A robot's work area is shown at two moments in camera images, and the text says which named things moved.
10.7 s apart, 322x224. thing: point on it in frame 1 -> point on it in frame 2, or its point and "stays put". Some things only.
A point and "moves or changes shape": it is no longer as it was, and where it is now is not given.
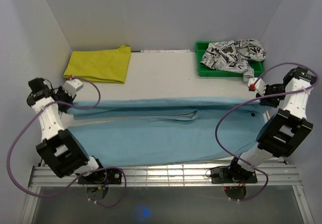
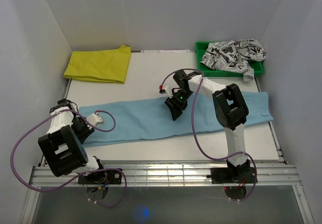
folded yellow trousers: (112, 65) stays put
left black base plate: (108, 176) stays put
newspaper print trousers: (235, 56) stays put
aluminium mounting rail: (190, 175) stays put
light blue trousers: (114, 131) moves or changes shape
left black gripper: (70, 98) -> (86, 133)
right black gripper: (267, 102) -> (176, 108)
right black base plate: (232, 175) stays put
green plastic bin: (204, 70) stays put
